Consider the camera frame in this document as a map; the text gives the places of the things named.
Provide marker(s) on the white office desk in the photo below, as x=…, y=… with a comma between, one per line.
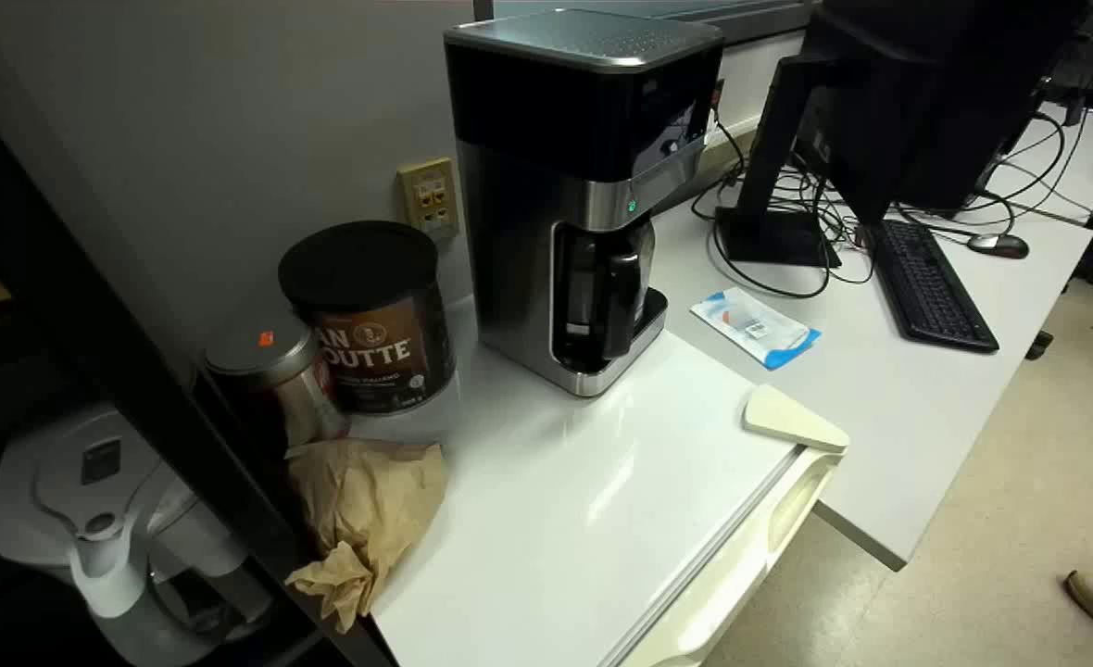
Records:
x=929, y=407

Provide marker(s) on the brown coffee can black lid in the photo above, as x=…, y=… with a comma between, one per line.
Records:
x=373, y=354

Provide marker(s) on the black steel drip coffee maker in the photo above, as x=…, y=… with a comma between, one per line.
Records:
x=533, y=96

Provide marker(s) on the white mini fridge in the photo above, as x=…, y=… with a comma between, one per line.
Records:
x=596, y=506

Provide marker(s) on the beige wall outlet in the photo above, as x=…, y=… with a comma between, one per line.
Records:
x=427, y=197

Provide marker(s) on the white water filter pitcher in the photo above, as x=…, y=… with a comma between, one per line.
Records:
x=87, y=494

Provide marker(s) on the blue white wipes packet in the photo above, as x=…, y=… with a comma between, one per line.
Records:
x=754, y=326

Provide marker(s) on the steel canister orange dot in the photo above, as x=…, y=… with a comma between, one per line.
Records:
x=275, y=367

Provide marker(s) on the black computer mouse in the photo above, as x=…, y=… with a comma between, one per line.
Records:
x=1000, y=244

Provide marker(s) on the black computer keyboard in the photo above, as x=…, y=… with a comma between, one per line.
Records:
x=933, y=285

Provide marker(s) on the black monitor stand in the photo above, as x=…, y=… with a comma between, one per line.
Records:
x=771, y=236

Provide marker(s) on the black computer monitor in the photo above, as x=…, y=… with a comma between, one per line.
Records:
x=939, y=85

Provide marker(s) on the glass coffee carafe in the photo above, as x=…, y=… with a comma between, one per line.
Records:
x=596, y=296

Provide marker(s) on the black shelf unit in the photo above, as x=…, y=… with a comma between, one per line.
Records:
x=87, y=335

